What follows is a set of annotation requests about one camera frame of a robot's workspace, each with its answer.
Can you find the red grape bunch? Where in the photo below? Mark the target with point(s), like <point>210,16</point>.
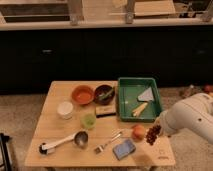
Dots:
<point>152,134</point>

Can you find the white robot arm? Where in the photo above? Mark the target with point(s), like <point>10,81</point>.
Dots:
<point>194,113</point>

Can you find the green plastic tray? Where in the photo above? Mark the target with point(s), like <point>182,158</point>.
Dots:
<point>129,88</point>

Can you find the dark brown bowl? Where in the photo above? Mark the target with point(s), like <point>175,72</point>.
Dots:
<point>102,89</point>

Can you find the green item in bowl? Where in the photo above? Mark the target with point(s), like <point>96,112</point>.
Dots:
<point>106,95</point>

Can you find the wooden block brush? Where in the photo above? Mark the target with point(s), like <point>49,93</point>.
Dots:
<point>103,111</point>

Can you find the orange bowl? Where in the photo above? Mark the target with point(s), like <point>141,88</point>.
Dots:
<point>82,95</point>

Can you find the green cup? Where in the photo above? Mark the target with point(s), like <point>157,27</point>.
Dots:
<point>88,121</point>

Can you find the white cup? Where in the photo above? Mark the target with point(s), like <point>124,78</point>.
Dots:
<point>65,109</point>

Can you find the wooden table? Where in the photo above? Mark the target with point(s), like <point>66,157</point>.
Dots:
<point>51,127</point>

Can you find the orange peach fruit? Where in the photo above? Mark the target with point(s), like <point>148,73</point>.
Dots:
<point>138,132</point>

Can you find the metal fork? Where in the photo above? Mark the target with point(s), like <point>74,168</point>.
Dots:
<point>101,147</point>

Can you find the blue sponge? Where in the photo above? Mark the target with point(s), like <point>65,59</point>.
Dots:
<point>124,149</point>

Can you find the clutter items on floor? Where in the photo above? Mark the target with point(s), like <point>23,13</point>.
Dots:
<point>192,90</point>

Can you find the dark cabinet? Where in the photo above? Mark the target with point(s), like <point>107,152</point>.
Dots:
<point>30,60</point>

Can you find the black object at left edge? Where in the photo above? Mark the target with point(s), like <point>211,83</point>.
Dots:
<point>6,161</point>

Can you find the metal ladle white handle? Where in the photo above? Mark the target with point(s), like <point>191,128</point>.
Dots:
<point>80,139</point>

